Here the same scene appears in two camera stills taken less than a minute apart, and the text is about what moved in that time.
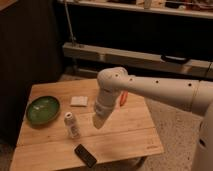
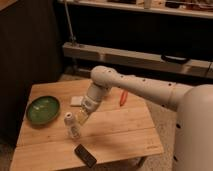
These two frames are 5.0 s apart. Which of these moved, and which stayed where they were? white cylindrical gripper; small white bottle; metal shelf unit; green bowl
Moved: white cylindrical gripper
Stayed: small white bottle; green bowl; metal shelf unit
